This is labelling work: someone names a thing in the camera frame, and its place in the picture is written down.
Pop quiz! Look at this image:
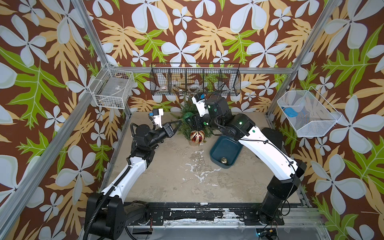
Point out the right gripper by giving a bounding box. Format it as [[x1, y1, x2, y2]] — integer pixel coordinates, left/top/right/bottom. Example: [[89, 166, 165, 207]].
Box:
[[184, 112, 225, 134]]

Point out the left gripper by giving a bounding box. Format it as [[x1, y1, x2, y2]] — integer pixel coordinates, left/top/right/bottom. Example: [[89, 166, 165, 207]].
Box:
[[146, 120, 180, 150]]

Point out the green glitter ball ornament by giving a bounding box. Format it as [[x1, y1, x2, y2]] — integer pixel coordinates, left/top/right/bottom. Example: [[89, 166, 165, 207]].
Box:
[[183, 112, 194, 121]]

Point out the red gold striped ornament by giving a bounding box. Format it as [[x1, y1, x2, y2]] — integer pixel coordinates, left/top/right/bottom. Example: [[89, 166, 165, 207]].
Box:
[[190, 131, 205, 145]]

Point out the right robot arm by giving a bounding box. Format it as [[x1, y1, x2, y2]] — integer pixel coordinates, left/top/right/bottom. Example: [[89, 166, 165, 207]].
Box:
[[189, 93, 307, 225]]

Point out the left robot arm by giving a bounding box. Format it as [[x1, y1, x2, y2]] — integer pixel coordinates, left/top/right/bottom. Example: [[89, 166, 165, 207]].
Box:
[[83, 120, 182, 240]]

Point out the small green christmas tree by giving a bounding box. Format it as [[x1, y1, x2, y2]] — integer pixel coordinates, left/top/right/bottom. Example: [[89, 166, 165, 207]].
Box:
[[171, 101, 213, 147]]

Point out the teal plastic bin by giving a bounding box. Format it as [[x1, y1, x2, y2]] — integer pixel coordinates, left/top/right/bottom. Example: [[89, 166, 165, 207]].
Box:
[[210, 136, 243, 169]]

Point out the small gold ornament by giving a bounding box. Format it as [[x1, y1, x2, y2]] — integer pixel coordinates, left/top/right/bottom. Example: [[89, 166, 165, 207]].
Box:
[[220, 158, 228, 165]]

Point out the blue object in basket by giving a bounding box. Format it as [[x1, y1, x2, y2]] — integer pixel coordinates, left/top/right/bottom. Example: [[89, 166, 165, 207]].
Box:
[[283, 108, 299, 118]]

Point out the white mesh basket right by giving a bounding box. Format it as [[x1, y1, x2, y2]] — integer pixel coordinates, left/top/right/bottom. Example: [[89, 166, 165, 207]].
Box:
[[277, 87, 342, 138]]

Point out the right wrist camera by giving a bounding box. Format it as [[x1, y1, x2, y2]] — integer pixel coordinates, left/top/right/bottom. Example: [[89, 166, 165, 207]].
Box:
[[192, 93, 209, 117]]

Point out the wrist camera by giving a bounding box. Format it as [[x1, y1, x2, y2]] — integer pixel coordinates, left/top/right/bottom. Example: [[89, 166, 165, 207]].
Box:
[[192, 93, 209, 117], [149, 109, 164, 130]]

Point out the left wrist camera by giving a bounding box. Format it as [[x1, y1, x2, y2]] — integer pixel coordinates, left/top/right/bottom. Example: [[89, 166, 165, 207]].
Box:
[[149, 109, 164, 130]]

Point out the black wire basket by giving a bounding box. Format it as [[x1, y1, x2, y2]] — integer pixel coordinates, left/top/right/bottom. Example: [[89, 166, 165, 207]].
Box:
[[150, 63, 241, 97]]

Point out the white wire basket left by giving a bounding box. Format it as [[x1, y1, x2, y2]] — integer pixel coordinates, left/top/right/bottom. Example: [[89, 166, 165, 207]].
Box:
[[90, 69, 135, 109]]

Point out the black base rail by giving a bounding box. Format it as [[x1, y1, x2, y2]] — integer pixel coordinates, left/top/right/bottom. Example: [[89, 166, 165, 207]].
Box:
[[131, 202, 285, 227]]

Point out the electronics board with cables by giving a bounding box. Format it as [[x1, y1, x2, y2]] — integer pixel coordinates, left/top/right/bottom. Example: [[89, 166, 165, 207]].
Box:
[[256, 229, 279, 240]]

